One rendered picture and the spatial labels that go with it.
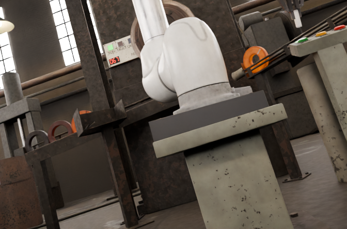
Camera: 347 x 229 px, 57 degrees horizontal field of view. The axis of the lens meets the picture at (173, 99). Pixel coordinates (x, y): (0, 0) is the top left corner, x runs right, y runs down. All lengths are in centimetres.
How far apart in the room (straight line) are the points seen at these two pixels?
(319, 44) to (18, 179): 378
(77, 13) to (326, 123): 461
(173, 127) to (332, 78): 79
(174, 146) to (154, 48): 42
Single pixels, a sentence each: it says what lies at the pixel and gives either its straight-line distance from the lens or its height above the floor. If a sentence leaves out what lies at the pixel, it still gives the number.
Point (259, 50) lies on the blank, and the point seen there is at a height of 74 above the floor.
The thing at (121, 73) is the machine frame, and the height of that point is 99.
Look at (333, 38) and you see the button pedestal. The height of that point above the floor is 56.
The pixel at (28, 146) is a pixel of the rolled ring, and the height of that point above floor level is 67.
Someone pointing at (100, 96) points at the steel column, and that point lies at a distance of 503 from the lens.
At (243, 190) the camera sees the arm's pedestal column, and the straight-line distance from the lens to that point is 84.
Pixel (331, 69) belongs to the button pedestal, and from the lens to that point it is 140.
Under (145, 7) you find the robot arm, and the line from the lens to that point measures 115.
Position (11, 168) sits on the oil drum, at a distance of 442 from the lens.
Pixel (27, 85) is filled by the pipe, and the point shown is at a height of 316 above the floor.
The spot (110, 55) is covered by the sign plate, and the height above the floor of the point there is 115.
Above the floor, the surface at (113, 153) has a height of 42.
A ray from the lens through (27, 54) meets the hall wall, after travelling 1024.
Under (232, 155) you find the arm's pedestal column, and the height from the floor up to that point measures 26.
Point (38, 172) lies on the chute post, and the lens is 243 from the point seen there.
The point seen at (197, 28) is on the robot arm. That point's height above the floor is 62.
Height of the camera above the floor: 30
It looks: 10 degrees up
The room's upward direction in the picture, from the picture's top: 17 degrees counter-clockwise
